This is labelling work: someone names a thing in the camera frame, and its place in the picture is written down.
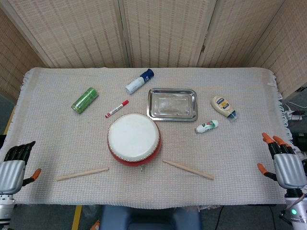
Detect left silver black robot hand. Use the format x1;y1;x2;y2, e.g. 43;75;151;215
0;140;42;195

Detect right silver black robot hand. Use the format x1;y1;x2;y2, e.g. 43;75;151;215
257;132;307;191

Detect wooden drumstick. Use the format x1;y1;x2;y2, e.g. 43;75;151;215
162;159;214;181
56;167;110;181

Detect stainless steel rectangular tray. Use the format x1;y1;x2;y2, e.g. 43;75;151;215
146;88;199;122

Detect black box on floor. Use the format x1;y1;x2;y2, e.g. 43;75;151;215
291;131;307;151

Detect white power strip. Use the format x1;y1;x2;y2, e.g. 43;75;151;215
286;111;303;121

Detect beige woven tablecloth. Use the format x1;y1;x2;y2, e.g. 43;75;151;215
0;67;302;209

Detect beige mayonnaise squeeze bottle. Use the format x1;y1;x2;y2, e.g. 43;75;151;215
210;95;238;123

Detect small white green bottle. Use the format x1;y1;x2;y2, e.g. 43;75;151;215
194;119;219;134

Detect green drink can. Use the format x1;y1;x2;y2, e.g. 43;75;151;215
71;87;99;115

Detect red white marker pen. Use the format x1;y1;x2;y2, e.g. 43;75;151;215
105;99;130;119

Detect red drum white skin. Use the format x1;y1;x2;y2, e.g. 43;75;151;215
107;113;162;173

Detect blue padded seat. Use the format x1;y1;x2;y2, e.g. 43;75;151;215
99;205;202;230

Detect white bottle blue cap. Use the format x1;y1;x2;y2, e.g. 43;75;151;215
124;69;154;95

